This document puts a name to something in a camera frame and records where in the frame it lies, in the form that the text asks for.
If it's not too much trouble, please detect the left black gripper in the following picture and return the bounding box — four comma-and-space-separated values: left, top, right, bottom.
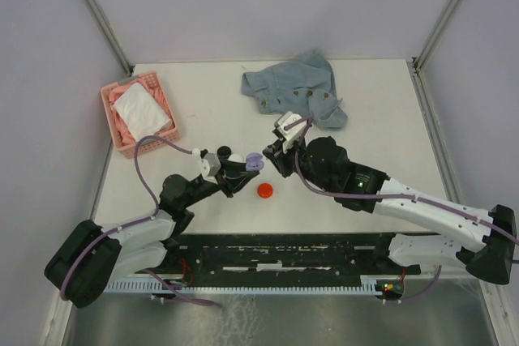
182, 155, 260, 208

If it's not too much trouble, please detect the white folded cloth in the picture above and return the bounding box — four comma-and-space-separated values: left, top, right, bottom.
112, 82, 173, 143

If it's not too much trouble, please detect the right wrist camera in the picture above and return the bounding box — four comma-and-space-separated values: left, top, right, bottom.
273, 111, 313, 154

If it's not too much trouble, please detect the aluminium frame post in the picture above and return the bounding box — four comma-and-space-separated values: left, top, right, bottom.
83, 0, 135, 75
411, 0, 487, 71

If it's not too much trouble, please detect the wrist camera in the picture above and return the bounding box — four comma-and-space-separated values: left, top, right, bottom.
273, 111, 313, 154
192, 148, 221, 184

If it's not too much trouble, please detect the right aluminium frame post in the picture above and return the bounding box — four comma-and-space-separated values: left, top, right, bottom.
411, 0, 487, 71

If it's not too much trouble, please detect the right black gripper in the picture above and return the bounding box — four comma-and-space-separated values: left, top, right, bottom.
263, 133, 335, 194

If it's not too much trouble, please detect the blue denim jacket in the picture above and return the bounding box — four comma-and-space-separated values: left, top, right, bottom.
241, 49, 348, 130

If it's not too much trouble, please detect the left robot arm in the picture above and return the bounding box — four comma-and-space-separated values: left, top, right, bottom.
44, 153, 264, 308

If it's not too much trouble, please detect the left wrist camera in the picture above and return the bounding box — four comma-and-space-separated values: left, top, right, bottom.
192, 148, 221, 184

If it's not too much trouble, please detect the pink plastic basket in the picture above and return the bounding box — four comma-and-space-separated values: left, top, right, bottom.
101, 71, 180, 159

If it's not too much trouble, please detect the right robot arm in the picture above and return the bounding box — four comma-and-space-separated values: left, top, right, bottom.
263, 137, 518, 285

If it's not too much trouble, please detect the purple earbud case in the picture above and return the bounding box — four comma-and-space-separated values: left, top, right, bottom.
245, 152, 264, 172

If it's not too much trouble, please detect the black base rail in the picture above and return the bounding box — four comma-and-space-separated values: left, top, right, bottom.
153, 233, 421, 288

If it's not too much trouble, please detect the left aluminium frame post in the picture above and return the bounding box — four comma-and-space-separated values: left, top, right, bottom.
83, 0, 135, 75

